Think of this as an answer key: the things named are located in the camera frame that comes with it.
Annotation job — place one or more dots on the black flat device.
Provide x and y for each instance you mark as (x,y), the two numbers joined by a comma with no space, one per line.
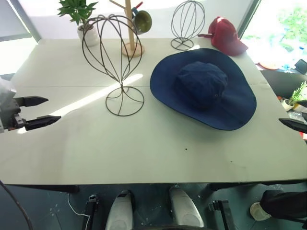
(301,66)

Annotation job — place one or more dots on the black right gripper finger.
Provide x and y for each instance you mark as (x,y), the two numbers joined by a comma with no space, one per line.
(302,103)
(293,124)

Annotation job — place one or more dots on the black table frame bar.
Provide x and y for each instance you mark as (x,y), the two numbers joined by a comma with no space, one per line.
(43,188)
(251,185)

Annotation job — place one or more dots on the dark window frame post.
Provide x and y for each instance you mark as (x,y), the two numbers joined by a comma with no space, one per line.
(248,16)

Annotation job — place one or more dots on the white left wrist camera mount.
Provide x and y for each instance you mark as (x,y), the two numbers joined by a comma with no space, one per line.
(6,95)

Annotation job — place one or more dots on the blue wide-brim hat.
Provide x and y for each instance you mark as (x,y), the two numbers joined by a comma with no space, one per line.
(204,86)

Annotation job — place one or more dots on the grey window frame post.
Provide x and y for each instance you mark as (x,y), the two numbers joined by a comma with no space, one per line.
(26,19)

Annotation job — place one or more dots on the black side table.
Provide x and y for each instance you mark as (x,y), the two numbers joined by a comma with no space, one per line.
(283,81)

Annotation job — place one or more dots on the red baseball cap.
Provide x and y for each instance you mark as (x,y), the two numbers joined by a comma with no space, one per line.
(225,36)

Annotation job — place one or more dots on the black metal frame bracket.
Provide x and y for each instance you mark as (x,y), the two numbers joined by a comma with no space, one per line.
(223,213)
(90,210)

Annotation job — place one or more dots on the green mug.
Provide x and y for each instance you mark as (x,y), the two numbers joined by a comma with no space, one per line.
(142,21)

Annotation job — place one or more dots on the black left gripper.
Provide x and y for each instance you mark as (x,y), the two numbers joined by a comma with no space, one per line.
(17,121)

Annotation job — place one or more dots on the wooden mug tree stand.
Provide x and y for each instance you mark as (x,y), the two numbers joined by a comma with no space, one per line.
(131,45)

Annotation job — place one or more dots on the green plant in white pot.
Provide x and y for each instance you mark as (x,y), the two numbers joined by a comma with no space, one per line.
(82,21)

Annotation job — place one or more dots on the white shoe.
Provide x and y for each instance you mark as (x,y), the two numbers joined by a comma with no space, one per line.
(257,212)

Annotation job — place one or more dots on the black trouser leg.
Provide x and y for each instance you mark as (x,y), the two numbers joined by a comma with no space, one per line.
(285,203)

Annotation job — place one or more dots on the silver rounded robot foot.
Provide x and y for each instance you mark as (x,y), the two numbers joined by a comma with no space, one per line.
(120,213)
(184,208)

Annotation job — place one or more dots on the small plant in white pot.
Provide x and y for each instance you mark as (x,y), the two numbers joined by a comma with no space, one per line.
(296,97)

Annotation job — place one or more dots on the orange plate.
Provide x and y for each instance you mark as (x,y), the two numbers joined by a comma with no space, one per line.
(267,65)

